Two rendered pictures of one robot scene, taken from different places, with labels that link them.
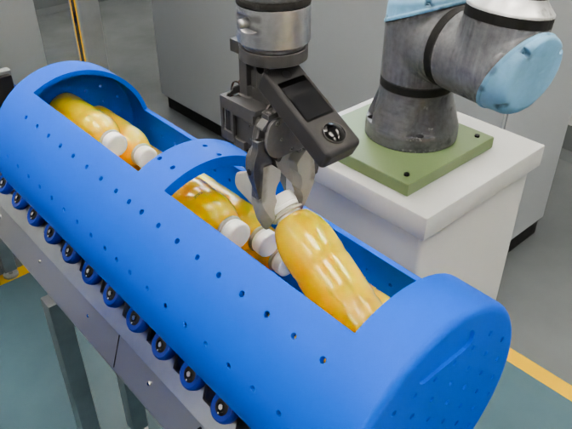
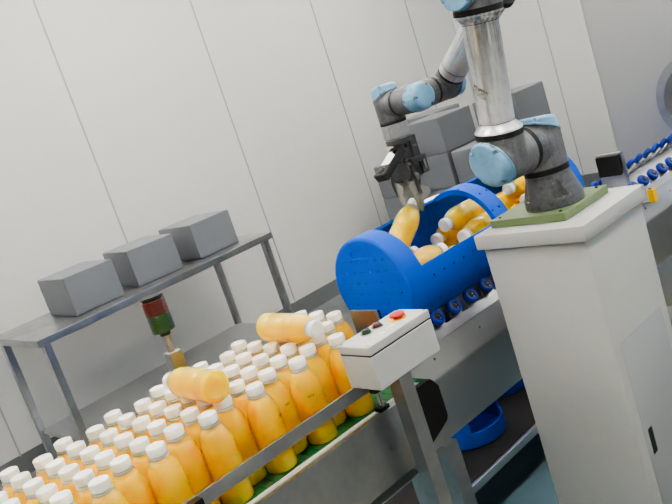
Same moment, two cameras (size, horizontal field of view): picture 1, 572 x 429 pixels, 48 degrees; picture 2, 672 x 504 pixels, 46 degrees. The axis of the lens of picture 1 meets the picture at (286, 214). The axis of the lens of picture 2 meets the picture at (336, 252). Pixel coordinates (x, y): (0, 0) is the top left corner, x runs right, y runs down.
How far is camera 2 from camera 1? 2.26 m
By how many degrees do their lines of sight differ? 85
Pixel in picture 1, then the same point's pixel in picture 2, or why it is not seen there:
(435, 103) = (529, 182)
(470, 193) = (506, 234)
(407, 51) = not seen: hidden behind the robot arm
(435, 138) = (529, 203)
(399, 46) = not seen: hidden behind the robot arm
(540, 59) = (481, 156)
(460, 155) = (531, 216)
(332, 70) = not seen: outside the picture
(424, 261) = (494, 269)
